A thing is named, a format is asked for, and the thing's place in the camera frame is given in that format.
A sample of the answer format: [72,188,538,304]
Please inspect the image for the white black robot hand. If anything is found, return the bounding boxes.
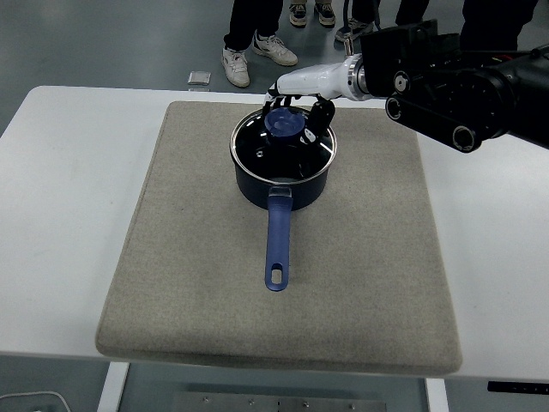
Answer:
[262,62,349,146]

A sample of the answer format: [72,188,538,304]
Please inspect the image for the person with white sneakers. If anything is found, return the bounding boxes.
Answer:
[220,0,299,88]

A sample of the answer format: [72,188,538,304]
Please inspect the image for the silver floor plate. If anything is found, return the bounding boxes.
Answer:
[186,70,212,88]

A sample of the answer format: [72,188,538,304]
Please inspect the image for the glass lid with blue knob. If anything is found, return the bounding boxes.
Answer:
[229,106,338,184]

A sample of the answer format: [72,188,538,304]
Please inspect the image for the person with black sneakers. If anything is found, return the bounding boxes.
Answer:
[461,0,540,53]

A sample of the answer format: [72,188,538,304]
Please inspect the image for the white cable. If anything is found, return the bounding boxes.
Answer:
[0,391,69,412]

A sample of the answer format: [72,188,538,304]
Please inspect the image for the white table leg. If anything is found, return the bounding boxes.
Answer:
[96,362,130,412]
[422,377,449,412]

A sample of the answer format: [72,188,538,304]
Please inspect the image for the person with grey sneakers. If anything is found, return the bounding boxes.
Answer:
[334,0,431,44]

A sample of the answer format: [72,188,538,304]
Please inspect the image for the person with dark brown sneakers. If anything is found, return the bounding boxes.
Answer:
[287,0,336,29]

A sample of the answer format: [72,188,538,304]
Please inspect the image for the beige fabric mat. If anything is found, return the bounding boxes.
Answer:
[94,100,464,374]

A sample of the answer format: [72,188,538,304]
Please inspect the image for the grey metal plate with screws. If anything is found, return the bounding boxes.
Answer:
[171,391,387,412]

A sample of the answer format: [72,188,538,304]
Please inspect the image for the black table control panel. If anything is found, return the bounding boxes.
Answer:
[487,380,549,394]

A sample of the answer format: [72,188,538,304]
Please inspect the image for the dark pot with blue handle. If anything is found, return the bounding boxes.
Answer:
[231,145,334,294]

